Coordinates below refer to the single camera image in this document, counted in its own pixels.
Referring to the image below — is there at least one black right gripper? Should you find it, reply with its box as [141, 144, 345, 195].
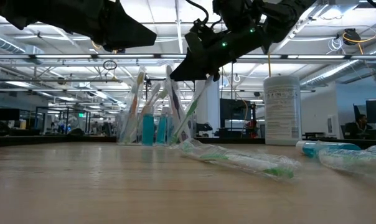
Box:
[170, 21, 265, 82]

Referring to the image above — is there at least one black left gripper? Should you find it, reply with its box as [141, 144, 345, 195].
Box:
[19, 0, 157, 52]

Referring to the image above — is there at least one green white toothbrush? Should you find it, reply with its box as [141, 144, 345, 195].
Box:
[171, 74, 214, 144]
[178, 138, 302, 180]
[317, 144, 376, 183]

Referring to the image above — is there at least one pink white toothbrush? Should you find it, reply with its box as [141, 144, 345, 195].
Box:
[146, 82, 162, 114]

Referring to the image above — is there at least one blue mouthwash bottle white cap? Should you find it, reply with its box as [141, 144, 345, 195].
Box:
[141, 113, 155, 146]
[295, 140, 362, 159]
[156, 114, 169, 146]

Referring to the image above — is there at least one orange white toothbrush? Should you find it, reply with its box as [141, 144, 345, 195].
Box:
[118, 66, 148, 144]

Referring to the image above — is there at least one clear plastic bag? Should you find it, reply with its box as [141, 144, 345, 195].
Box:
[116, 113, 192, 146]

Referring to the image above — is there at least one white building column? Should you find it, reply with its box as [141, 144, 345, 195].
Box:
[195, 79, 220, 138]

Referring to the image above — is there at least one large black screen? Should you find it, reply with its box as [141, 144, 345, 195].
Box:
[219, 98, 257, 121]

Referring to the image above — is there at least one long horizontal overhead beam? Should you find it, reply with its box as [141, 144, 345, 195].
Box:
[0, 53, 376, 60]

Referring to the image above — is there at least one white wipes canister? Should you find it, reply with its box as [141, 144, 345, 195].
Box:
[262, 75, 303, 146]

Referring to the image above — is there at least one person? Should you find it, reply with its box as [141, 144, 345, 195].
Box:
[345, 113, 374, 139]

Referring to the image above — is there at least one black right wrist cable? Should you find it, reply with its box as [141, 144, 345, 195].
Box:
[184, 0, 210, 26]

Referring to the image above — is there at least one silver ventilation duct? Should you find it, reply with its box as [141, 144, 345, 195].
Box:
[0, 30, 27, 55]
[299, 40, 376, 86]

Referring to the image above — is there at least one black ceiling cable reel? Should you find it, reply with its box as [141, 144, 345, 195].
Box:
[342, 27, 362, 46]

